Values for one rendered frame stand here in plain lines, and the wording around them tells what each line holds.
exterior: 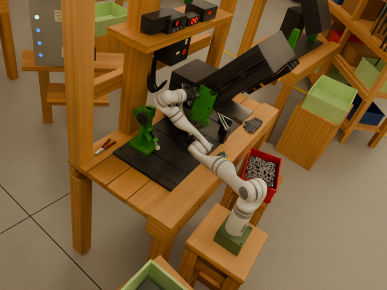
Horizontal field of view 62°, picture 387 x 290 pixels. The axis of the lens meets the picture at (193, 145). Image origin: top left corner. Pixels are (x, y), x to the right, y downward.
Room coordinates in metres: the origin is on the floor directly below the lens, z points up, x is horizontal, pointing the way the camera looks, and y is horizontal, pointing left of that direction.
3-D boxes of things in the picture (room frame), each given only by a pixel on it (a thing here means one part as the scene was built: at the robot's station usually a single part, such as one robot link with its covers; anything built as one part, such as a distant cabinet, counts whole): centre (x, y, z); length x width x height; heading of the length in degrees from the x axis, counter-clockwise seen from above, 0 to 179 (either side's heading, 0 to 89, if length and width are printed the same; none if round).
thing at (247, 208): (1.01, -0.30, 1.18); 0.09 x 0.09 x 0.17; 40
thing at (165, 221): (1.65, -0.23, 0.82); 1.50 x 0.14 x 0.15; 157
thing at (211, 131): (1.76, 0.02, 0.89); 1.10 x 0.42 x 0.02; 157
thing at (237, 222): (1.01, -0.30, 1.02); 0.09 x 0.09 x 0.17; 77
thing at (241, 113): (1.79, -0.10, 1.11); 0.39 x 0.16 x 0.03; 67
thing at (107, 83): (1.90, 0.36, 1.23); 1.30 x 0.05 x 0.09; 157
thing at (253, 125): (1.97, -0.37, 0.91); 0.20 x 0.11 x 0.03; 155
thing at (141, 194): (1.76, 0.02, 0.44); 1.49 x 0.70 x 0.88; 157
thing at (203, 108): (1.66, 0.00, 1.17); 0.13 x 0.12 x 0.20; 157
